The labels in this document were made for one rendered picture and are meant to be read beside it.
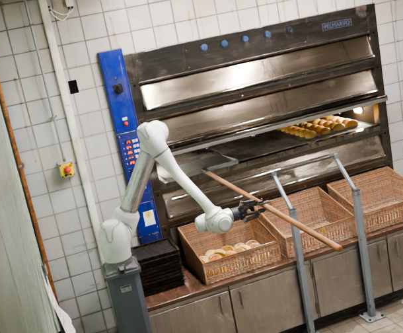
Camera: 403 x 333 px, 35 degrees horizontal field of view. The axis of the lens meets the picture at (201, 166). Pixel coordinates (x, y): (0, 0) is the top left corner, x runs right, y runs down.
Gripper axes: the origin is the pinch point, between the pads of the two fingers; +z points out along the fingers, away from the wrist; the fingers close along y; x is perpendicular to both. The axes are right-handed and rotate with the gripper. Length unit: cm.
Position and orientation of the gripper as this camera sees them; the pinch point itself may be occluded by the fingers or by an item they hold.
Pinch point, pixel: (263, 205)
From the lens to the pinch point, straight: 359.2
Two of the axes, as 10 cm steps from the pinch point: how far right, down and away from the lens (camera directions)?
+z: 9.3, -2.4, 2.8
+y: 1.8, 9.5, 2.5
